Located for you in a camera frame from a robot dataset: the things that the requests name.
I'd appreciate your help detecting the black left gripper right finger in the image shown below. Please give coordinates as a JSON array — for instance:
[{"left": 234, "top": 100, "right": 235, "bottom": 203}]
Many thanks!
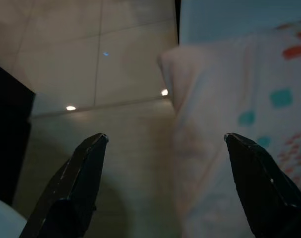
[{"left": 224, "top": 132, "right": 301, "bottom": 238}]

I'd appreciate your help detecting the white blanket with coloured print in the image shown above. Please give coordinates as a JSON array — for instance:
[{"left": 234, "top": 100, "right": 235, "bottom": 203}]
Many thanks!
[{"left": 157, "top": 22, "right": 301, "bottom": 238}]

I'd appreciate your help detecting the pale blue fabric panel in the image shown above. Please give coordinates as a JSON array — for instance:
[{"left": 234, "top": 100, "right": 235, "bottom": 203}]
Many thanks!
[{"left": 179, "top": 0, "right": 301, "bottom": 47}]

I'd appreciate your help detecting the white rounded object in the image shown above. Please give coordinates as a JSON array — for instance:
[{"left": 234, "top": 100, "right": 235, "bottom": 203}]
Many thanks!
[{"left": 0, "top": 195, "right": 29, "bottom": 238}]

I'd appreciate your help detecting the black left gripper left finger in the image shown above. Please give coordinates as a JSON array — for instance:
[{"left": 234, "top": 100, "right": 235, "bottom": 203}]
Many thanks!
[{"left": 18, "top": 132, "right": 109, "bottom": 238}]

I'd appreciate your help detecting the black cabinet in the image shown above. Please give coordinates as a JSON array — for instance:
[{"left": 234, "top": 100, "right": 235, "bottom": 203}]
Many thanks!
[{"left": 0, "top": 60, "right": 36, "bottom": 207}]

